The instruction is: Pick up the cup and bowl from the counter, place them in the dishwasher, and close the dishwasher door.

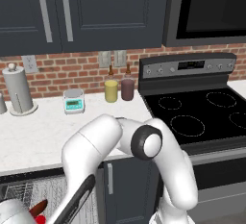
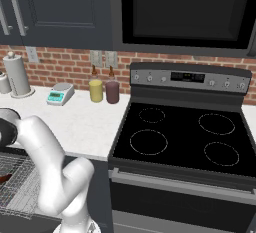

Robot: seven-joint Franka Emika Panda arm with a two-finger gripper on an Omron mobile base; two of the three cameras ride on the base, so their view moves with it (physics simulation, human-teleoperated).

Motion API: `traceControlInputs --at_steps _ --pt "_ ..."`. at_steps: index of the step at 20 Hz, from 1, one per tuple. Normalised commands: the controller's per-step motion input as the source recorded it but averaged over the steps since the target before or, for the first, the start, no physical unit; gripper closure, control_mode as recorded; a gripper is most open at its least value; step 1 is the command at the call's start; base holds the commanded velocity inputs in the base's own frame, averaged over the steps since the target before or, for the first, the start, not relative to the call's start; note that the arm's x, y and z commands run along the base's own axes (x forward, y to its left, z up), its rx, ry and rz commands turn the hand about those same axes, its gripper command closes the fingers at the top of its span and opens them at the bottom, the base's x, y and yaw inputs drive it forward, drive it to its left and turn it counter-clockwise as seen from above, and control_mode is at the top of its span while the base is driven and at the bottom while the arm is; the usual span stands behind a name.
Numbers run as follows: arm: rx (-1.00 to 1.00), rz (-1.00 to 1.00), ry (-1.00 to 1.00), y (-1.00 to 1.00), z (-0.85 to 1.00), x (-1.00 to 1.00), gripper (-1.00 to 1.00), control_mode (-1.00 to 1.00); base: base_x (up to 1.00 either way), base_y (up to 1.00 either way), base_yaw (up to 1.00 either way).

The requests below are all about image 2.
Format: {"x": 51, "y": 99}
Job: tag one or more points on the black electric stove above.
{"x": 186, "y": 143}

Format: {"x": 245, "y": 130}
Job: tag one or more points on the yellow bottle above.
{"x": 96, "y": 88}

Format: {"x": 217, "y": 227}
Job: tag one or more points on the dark grey dishwasher door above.
{"x": 23, "y": 222}

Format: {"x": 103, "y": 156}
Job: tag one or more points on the grey canister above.
{"x": 4, "y": 83}

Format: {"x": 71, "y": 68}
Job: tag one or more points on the white paper towel roll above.
{"x": 16, "y": 75}

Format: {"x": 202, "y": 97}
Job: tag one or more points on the black microwave oven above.
{"x": 186, "y": 10}

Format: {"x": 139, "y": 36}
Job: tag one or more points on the dark grey cupboard door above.
{"x": 7, "y": 10}
{"x": 66, "y": 10}

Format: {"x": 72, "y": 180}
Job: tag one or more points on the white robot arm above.
{"x": 50, "y": 163}

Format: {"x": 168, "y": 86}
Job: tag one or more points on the grey wall socket plate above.
{"x": 96, "y": 58}
{"x": 32, "y": 54}
{"x": 111, "y": 59}

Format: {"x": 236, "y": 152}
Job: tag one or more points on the maroon bottle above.
{"x": 112, "y": 88}

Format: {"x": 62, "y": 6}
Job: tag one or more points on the teal kitchen scale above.
{"x": 60, "y": 94}

